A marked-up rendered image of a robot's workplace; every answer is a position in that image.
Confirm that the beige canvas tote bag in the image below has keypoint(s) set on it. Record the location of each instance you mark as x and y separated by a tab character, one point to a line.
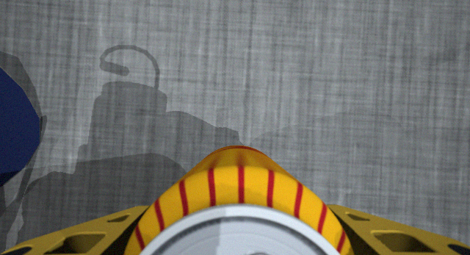
19	127

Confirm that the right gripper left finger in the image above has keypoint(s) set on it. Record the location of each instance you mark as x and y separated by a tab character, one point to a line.
108	235

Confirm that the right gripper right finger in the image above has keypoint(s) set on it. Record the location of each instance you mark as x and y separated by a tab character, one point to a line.
373	235

